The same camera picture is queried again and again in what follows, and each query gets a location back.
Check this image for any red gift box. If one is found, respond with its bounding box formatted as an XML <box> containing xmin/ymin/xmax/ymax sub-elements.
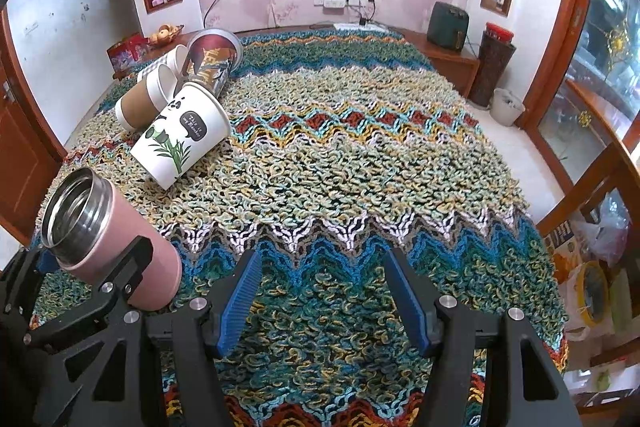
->
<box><xmin>107</xmin><ymin>34</ymin><xmax>151</xmax><ymax>72</ymax></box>

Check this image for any white plastic bucket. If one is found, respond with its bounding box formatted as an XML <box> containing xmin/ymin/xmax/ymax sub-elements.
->
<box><xmin>490</xmin><ymin>88</ymin><xmax>527</xmax><ymax>126</ymax></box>

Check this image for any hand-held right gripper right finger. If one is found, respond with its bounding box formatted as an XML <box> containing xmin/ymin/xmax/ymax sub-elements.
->
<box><xmin>382</xmin><ymin>247</ymin><xmax>583</xmax><ymax>427</ymax></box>

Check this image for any dark patterned paper cup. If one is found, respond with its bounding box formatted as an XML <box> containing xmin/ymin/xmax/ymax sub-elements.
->
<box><xmin>184</xmin><ymin>29</ymin><xmax>246</xmax><ymax>100</ymax></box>

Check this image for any dark green appliance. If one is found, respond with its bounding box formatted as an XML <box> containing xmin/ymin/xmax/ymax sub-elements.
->
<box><xmin>429</xmin><ymin>2</ymin><xmax>470</xmax><ymax>52</ymax></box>

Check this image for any wooden chair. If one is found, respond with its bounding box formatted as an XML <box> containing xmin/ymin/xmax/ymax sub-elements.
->
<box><xmin>535</xmin><ymin>142</ymin><xmax>640</xmax><ymax>418</ymax></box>

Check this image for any colourful crocheted blanket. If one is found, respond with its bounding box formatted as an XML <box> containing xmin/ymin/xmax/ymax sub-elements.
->
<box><xmin>30</xmin><ymin>29</ymin><xmax>571</xmax><ymax>427</ymax></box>

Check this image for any brown sleeve paper cup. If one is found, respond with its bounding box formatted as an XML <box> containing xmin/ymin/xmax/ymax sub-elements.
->
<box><xmin>114</xmin><ymin>64</ymin><xmax>178</xmax><ymax>132</ymax></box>

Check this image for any brown wooden door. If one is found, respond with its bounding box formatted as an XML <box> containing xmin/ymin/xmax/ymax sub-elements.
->
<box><xmin>0</xmin><ymin>7</ymin><xmax>68</xmax><ymax>248</ymax></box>

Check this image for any white panda print paper cup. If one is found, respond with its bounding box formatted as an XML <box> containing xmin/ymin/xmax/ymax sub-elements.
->
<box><xmin>130</xmin><ymin>81</ymin><xmax>232</xmax><ymax>188</ymax></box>

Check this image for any wooden glass display cabinet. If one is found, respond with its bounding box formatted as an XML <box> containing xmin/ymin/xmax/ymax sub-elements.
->
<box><xmin>517</xmin><ymin>0</ymin><xmax>640</xmax><ymax>208</ymax></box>

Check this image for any white checkered paper cup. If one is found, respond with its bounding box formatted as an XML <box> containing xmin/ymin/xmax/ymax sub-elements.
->
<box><xmin>136</xmin><ymin>44</ymin><xmax>192</xmax><ymax>82</ymax></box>

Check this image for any dark tall woven bin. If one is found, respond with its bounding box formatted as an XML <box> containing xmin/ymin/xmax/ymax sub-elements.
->
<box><xmin>470</xmin><ymin>32</ymin><xmax>517</xmax><ymax>108</ymax></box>

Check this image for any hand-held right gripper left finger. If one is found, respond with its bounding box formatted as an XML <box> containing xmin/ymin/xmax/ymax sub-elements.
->
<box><xmin>60</xmin><ymin>249</ymin><xmax>264</xmax><ymax>427</ymax></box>

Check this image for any white plastic bag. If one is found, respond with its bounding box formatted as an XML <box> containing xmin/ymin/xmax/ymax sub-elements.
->
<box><xmin>570</xmin><ymin>197</ymin><xmax>631</xmax><ymax>268</ymax></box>

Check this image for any pink steel thermos cup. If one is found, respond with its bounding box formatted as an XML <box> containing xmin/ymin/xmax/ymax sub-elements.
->
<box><xmin>41</xmin><ymin>167</ymin><xmax>183</xmax><ymax>312</ymax></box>

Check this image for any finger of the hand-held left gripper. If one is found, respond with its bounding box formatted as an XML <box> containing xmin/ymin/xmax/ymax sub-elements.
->
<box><xmin>0</xmin><ymin>249</ymin><xmax>57</xmax><ymax>334</ymax></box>
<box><xmin>22</xmin><ymin>237</ymin><xmax>154</xmax><ymax>349</ymax></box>

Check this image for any orange cardboard box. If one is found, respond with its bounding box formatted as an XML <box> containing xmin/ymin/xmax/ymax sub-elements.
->
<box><xmin>542</xmin><ymin>219</ymin><xmax>576</xmax><ymax>283</ymax></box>

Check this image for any fruit basket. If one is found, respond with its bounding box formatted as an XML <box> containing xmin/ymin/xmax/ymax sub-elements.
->
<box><xmin>149</xmin><ymin>23</ymin><xmax>185</xmax><ymax>45</ymax></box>

